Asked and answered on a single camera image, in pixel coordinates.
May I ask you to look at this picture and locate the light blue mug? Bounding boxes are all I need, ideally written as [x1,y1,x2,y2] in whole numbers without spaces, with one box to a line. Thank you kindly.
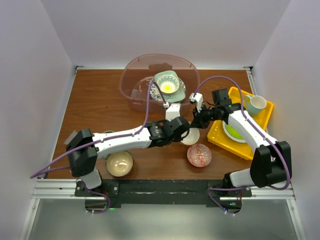
[244,94,267,117]

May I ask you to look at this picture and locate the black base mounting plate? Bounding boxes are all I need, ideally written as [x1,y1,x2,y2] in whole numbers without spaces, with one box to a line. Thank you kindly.
[74,179,252,213]

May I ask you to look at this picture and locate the pink translucent plastic bin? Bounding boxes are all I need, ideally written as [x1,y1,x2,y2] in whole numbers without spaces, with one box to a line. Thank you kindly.
[119,54,200,115]

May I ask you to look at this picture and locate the red patterned bowl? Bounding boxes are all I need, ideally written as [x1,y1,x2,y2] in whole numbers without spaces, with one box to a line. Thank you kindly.
[187,143,212,168]

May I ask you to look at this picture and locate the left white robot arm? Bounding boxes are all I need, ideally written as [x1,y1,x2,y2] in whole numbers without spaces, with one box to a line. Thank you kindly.
[66,116,190,196]

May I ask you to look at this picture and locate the blue floral plate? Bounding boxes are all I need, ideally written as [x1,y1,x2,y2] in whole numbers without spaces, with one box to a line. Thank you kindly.
[149,78,186,103]

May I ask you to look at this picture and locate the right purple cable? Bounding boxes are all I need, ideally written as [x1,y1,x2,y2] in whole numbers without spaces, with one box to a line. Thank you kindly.
[192,75,293,191]

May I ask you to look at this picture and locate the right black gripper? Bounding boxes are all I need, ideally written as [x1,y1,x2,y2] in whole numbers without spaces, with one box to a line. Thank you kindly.
[191,103,220,130]

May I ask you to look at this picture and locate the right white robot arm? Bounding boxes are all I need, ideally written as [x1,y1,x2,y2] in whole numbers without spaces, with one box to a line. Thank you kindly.
[189,89,292,197]

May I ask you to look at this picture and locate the white cream bowl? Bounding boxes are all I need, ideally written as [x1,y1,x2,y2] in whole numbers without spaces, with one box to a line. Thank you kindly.
[180,128,200,146]

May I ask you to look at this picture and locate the yellow plastic tray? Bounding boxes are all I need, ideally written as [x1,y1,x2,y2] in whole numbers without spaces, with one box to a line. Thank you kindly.
[207,101,274,161]

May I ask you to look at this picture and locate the green plate white rim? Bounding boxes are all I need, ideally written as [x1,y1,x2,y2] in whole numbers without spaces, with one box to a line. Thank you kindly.
[222,121,246,144]

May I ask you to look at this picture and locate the teal ceramic cup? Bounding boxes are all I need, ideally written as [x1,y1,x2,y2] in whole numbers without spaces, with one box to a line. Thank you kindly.
[103,130,114,160]

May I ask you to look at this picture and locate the aluminium frame rail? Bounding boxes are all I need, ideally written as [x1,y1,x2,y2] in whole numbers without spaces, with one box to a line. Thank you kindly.
[19,179,87,240]

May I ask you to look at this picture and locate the brown beige bowl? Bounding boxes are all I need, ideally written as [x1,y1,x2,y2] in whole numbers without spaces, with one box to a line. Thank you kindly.
[106,151,134,178]

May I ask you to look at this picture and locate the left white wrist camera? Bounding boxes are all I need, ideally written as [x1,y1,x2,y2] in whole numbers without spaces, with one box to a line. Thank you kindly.
[164,103,181,122]

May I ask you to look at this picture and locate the yellow flower patterned bowl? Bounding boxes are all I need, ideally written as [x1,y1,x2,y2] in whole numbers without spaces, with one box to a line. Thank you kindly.
[156,74,180,95]

